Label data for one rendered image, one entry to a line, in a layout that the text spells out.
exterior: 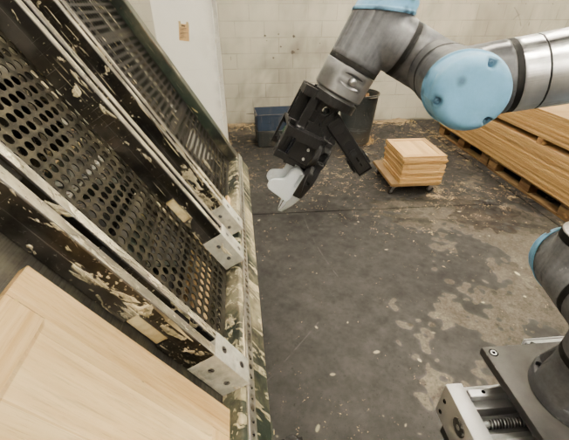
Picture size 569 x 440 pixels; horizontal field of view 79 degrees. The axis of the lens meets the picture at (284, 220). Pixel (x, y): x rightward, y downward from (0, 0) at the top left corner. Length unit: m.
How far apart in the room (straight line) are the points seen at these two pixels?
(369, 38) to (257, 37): 4.93
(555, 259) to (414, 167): 2.81
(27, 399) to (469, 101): 0.58
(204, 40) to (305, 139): 3.56
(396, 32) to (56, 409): 0.63
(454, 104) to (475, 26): 5.90
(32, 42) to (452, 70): 0.84
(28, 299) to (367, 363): 1.71
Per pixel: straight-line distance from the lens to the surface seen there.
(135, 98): 1.13
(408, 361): 2.10
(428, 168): 3.59
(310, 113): 0.54
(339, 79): 0.52
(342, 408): 1.88
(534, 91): 0.44
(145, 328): 0.71
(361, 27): 0.52
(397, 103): 6.01
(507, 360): 0.83
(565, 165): 3.83
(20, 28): 0.99
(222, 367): 0.78
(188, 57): 4.09
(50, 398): 0.56
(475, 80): 0.40
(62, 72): 0.97
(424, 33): 0.54
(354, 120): 4.66
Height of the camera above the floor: 1.62
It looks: 32 degrees down
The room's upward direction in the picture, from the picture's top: straight up
